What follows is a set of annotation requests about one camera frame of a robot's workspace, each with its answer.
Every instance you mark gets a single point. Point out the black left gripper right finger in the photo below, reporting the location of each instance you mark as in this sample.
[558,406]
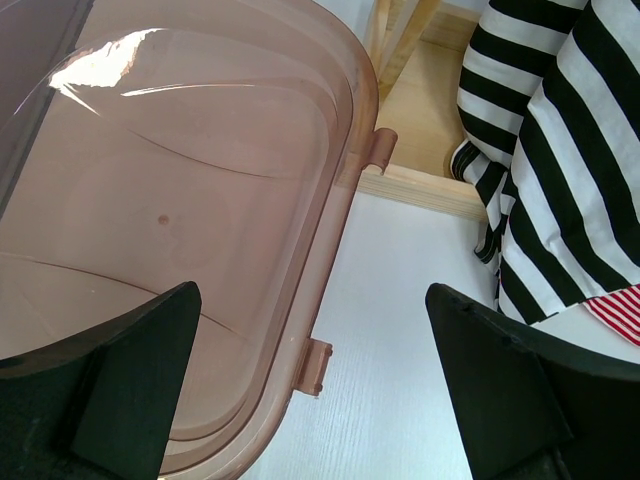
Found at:
[529,405]

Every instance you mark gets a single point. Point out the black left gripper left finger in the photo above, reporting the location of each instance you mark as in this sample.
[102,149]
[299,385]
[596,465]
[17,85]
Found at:
[100,404]

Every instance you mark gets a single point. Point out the red white striped tank top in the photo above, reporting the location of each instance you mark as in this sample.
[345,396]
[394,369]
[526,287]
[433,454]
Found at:
[541,292]

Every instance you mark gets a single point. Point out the black white striped tank top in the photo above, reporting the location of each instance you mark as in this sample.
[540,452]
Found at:
[548,99]

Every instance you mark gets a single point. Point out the pink translucent plastic basket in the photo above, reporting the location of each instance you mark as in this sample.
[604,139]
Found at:
[145,144]

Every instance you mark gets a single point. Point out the wooden clothes rack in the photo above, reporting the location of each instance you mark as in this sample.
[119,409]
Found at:
[416,48]

